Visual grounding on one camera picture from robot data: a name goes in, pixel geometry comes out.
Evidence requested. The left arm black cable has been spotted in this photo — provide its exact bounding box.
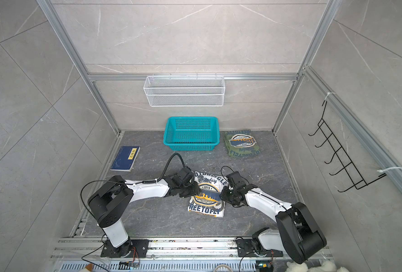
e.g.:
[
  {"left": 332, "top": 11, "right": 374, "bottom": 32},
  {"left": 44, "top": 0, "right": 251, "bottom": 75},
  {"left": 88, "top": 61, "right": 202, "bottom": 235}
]
[{"left": 156, "top": 152, "right": 186, "bottom": 181}]

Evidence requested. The blue book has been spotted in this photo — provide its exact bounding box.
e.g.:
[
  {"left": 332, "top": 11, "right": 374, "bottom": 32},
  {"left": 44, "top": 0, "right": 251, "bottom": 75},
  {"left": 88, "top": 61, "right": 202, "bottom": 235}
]
[{"left": 110, "top": 146, "right": 140, "bottom": 172}]

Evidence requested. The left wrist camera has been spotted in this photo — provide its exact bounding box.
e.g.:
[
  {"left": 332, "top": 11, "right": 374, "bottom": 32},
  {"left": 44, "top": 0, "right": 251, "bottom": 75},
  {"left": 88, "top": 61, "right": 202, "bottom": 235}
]
[{"left": 172, "top": 166, "right": 194, "bottom": 188}]

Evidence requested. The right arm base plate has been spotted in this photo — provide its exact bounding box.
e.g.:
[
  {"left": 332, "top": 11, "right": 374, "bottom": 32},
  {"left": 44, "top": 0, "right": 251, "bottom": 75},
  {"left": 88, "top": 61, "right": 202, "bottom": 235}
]
[{"left": 235, "top": 237, "right": 284, "bottom": 257}]

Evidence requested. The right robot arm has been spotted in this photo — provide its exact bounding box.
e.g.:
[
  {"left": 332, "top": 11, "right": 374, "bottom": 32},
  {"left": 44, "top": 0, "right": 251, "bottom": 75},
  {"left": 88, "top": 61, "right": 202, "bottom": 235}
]
[{"left": 220, "top": 184, "right": 327, "bottom": 264}]

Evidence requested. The white plush toy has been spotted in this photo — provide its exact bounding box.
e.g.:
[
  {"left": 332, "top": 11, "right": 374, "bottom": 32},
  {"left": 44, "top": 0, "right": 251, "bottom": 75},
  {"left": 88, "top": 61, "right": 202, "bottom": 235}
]
[{"left": 286, "top": 261, "right": 349, "bottom": 272}]

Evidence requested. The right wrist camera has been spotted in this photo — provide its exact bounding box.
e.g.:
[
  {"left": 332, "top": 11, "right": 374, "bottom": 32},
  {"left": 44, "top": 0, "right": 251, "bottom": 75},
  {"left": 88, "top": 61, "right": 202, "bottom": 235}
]
[{"left": 226, "top": 171, "right": 248, "bottom": 189}]

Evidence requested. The black wire hook rack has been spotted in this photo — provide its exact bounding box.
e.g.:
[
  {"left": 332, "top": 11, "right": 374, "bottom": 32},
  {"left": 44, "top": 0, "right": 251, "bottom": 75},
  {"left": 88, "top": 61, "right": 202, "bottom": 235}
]
[{"left": 308, "top": 101, "right": 387, "bottom": 193}]

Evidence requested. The teal plastic basket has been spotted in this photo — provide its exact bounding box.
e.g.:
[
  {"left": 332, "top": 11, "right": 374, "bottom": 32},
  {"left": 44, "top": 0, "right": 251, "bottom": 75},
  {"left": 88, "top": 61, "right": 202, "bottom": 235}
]
[{"left": 163, "top": 117, "right": 220, "bottom": 151}]

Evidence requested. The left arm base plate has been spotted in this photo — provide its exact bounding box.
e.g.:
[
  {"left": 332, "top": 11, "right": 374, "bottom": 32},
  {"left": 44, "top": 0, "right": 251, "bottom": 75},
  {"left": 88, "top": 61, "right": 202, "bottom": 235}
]
[{"left": 100, "top": 239, "right": 150, "bottom": 258}]

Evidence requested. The white wire mesh shelf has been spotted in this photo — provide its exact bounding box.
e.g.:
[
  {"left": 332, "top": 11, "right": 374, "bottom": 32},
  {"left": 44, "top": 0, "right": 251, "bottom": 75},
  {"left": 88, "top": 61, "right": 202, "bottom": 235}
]
[{"left": 143, "top": 75, "right": 226, "bottom": 107}]

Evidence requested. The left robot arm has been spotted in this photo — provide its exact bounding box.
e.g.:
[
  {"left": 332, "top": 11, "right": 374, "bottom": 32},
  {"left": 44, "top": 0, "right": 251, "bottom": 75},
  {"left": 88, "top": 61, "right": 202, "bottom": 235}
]
[{"left": 87, "top": 174, "right": 201, "bottom": 248}]

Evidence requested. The white patterned tank top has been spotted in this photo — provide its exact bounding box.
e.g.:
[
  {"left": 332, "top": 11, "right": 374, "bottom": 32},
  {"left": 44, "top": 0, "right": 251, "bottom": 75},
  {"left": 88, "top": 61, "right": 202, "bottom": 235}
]
[{"left": 187, "top": 171, "right": 229, "bottom": 218}]

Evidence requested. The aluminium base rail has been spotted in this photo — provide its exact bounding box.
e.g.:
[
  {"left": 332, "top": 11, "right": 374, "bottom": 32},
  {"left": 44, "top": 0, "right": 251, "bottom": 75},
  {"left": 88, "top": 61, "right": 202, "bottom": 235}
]
[{"left": 50, "top": 236, "right": 239, "bottom": 260}]

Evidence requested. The green tank top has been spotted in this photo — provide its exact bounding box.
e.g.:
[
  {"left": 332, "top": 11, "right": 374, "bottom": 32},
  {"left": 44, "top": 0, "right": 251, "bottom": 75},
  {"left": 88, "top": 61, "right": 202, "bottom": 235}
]
[{"left": 224, "top": 129, "right": 261, "bottom": 158}]

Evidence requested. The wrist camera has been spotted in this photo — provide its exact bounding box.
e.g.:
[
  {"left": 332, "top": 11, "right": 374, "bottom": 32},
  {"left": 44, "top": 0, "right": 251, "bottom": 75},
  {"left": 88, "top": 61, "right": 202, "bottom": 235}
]
[
  {"left": 172, "top": 166, "right": 194, "bottom": 188},
  {"left": 226, "top": 171, "right": 248, "bottom": 189}
]

